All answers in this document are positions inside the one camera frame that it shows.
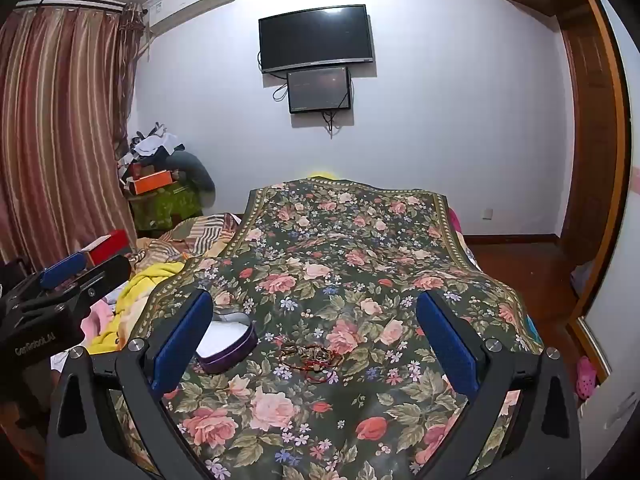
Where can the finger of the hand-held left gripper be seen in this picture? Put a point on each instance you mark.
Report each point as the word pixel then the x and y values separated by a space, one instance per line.
pixel 102 280
pixel 65 267

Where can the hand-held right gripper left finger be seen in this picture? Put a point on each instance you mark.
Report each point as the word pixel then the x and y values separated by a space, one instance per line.
pixel 182 345

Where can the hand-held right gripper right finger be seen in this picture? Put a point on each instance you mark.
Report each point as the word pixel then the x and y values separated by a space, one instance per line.
pixel 450 345

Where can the purple heart-shaped jewelry box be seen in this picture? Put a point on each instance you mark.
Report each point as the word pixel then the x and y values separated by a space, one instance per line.
pixel 220 340

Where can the red box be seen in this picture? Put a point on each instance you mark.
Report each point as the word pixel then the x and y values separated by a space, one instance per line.
pixel 112 247

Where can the light pink cloth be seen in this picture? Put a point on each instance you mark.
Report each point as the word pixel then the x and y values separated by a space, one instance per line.
pixel 100 317

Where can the yellow cloth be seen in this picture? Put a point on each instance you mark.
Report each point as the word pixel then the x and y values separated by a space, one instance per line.
pixel 140 290

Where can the green patterned cloth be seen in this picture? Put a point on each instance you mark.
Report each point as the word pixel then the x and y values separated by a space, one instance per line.
pixel 160 207

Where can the striped blanket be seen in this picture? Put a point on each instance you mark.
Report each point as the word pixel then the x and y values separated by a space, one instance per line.
pixel 200 232

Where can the orange box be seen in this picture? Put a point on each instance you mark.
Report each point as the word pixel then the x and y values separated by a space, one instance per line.
pixel 152 183

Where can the striped brown curtain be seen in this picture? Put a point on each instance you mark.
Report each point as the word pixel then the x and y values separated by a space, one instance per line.
pixel 60 135

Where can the pink slipper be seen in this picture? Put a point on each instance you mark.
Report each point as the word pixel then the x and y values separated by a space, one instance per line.
pixel 586 375

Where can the pile of clothes and papers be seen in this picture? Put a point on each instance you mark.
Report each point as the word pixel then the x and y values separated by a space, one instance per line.
pixel 150 147

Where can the dark bag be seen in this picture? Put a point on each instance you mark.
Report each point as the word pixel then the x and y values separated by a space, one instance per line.
pixel 192 170

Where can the floral blanket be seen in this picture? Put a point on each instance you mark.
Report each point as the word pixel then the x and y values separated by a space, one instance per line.
pixel 325 260

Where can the white curtain track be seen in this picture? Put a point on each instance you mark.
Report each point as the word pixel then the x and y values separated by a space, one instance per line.
pixel 70 4

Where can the small black monitor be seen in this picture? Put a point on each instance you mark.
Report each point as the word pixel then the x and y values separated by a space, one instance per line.
pixel 318 89

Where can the white air conditioner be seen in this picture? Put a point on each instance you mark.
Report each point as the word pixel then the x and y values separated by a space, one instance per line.
pixel 195 5

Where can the large black television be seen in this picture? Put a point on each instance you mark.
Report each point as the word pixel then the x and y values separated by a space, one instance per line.
pixel 315 37

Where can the white wall outlet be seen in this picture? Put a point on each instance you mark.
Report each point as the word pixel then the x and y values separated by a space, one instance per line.
pixel 487 214

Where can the wooden wardrobe frame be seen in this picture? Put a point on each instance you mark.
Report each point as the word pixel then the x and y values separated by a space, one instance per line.
pixel 595 135

